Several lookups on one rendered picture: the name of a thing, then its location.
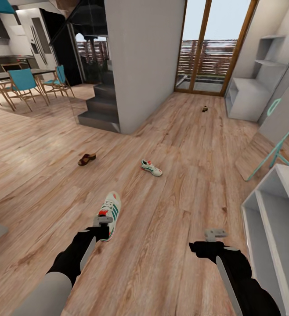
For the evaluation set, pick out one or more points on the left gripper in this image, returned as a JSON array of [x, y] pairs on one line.
[[103, 231]]

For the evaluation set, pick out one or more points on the gym shoe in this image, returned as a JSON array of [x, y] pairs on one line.
[[111, 207], [148, 166]]

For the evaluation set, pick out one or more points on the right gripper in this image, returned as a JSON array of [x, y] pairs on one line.
[[202, 249]]

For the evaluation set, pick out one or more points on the stairs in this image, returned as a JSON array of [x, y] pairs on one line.
[[82, 53]]

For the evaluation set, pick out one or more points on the range hood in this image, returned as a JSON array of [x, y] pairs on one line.
[[17, 28]]

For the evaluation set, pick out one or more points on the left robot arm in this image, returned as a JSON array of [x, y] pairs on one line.
[[49, 296]]

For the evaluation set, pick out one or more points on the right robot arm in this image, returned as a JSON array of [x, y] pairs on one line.
[[245, 293]]

